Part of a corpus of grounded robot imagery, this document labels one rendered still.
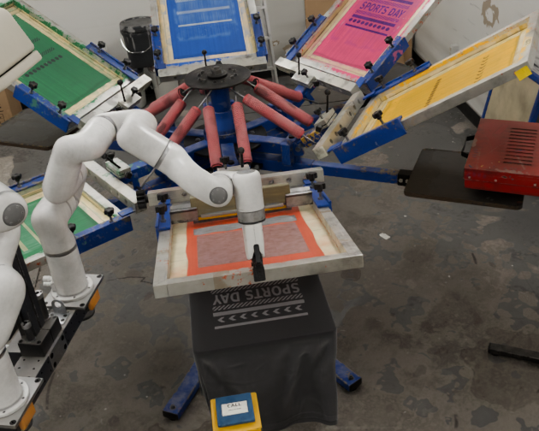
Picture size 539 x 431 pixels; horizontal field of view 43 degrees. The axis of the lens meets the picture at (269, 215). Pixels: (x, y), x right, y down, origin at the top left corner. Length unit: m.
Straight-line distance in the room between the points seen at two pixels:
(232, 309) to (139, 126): 0.76
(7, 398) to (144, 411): 1.55
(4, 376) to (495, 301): 2.67
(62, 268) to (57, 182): 0.29
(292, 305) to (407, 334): 1.39
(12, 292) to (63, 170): 0.42
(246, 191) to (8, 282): 0.63
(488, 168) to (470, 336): 1.14
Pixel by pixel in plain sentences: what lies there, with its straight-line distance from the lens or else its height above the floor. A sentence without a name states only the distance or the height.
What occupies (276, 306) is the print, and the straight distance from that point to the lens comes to 2.26.
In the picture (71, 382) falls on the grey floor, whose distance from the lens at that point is 3.59.
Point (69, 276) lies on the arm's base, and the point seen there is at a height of 1.22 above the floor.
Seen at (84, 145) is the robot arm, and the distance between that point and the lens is 1.81.
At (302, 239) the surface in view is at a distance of 2.20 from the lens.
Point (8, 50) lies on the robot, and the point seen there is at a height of 1.96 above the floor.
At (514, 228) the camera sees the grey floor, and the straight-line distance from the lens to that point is 4.40.
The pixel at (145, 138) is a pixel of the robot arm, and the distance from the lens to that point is 1.79.
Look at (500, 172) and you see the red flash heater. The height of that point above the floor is 1.10.
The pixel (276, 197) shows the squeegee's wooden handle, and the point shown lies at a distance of 2.46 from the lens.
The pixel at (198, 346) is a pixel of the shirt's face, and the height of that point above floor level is 0.95.
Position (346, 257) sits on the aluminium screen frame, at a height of 1.26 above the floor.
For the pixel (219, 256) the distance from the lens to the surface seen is 2.14.
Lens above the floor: 2.40
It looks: 32 degrees down
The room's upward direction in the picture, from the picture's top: 5 degrees counter-clockwise
